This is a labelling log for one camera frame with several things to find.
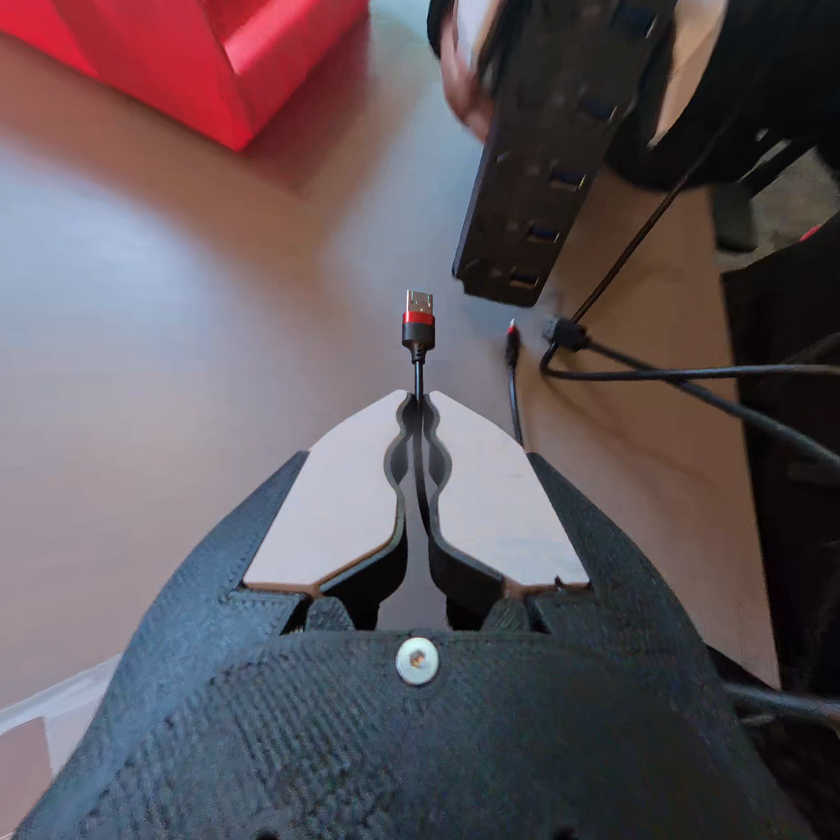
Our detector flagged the red black usb cable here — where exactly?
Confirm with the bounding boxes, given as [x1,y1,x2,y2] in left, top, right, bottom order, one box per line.
[394,289,527,532]

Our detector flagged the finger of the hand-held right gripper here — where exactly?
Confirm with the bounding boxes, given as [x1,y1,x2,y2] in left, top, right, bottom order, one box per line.
[646,0,731,151]
[427,0,500,140]

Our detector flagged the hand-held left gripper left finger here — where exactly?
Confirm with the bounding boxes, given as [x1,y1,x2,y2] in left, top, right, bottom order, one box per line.
[243,390,413,627]

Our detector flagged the red plastic bin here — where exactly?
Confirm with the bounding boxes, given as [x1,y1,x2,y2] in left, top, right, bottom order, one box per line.
[0,0,370,152]

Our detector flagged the black usb hub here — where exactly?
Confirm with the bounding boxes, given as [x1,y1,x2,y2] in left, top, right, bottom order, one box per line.
[453,0,840,473]

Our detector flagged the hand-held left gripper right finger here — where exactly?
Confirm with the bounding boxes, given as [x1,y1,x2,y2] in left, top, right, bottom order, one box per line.
[423,390,590,624]

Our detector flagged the clear plastic storage box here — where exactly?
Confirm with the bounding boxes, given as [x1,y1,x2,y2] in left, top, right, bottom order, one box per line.
[0,656,122,788]

